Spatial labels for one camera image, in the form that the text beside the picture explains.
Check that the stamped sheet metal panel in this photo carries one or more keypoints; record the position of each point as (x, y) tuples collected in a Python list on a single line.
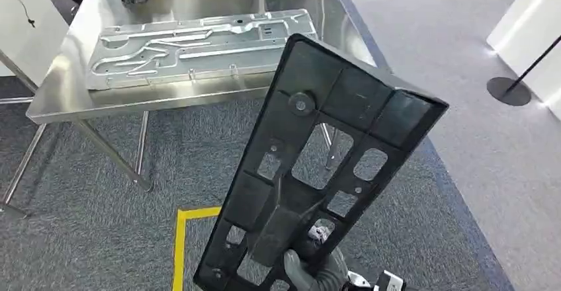
[(197, 61)]

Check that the yellow floor tape square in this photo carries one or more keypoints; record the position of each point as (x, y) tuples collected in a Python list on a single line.
[(179, 254)]

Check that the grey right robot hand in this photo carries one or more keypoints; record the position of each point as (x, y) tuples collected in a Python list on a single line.
[(324, 276)]

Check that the white display panel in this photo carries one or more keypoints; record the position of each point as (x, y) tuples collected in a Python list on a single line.
[(534, 17)]

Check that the white board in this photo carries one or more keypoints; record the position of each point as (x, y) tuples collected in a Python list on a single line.
[(26, 43)]

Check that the black plastic plate bracket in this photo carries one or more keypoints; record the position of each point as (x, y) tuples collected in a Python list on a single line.
[(307, 83)]

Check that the black stanchion post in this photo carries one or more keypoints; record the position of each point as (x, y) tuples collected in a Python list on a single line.
[(508, 92)]

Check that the stainless steel table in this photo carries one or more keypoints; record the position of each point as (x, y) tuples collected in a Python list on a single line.
[(131, 101)]

